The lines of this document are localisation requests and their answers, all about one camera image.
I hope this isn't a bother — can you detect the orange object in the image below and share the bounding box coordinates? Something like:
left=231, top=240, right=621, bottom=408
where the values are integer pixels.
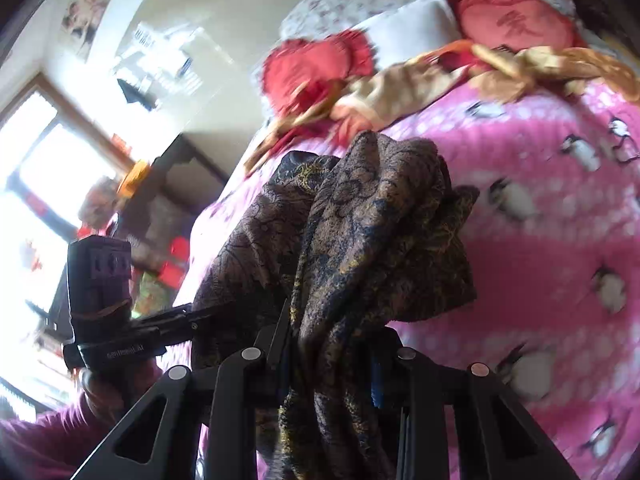
left=117, top=160, right=151, bottom=196

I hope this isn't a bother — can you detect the wall poster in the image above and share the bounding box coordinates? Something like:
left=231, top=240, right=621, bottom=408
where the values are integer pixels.
left=60, top=0, right=113, bottom=63

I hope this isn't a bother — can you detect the pink penguin print blanket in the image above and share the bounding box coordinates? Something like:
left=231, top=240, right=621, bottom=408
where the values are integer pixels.
left=175, top=77, right=640, bottom=480

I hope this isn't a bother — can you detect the red heart pillow with character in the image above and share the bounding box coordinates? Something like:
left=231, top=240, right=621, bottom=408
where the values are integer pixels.
left=447, top=0, right=586, bottom=53

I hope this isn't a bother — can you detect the white wall hanging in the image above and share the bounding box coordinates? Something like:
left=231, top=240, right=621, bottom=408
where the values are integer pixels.
left=112, top=20, right=236, bottom=111

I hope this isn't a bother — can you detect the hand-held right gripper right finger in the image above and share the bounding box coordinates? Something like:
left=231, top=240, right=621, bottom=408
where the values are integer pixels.
left=371, top=329, right=584, bottom=480

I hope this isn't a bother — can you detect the dark wooden desk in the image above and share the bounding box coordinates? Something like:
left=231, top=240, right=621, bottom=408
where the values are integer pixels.
left=115, top=135, right=231, bottom=281

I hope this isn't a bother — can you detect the person's left hand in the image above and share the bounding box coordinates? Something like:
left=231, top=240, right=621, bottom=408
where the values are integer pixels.
left=80, top=355, right=166, bottom=426

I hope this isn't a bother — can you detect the gold satin quilt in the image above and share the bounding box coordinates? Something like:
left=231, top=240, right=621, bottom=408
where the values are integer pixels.
left=245, top=42, right=640, bottom=176

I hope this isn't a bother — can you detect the brown patterned garment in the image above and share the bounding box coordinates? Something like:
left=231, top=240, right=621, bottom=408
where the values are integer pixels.
left=192, top=130, right=481, bottom=480

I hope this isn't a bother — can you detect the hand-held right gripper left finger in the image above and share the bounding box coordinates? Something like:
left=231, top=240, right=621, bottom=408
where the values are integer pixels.
left=70, top=300, right=292, bottom=480

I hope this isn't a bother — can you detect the dark cabinet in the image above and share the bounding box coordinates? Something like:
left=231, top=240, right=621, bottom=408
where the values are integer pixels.
left=570, top=0, right=626, bottom=51

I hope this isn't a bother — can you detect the plain red heart pillow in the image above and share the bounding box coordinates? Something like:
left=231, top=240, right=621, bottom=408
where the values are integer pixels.
left=260, top=30, right=376, bottom=121

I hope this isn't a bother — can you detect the red box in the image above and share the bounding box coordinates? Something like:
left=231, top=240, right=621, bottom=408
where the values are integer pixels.
left=157, top=237, right=191, bottom=286

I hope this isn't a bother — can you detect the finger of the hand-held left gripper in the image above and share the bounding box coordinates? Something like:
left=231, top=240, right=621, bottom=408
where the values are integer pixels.
left=130, top=301, right=237, bottom=350

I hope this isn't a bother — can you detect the white pillow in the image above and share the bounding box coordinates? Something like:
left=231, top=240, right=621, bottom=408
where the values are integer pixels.
left=357, top=0, right=461, bottom=68

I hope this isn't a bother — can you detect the person's left forearm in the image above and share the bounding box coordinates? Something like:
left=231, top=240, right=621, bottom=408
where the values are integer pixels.
left=0, top=360, right=166, bottom=480

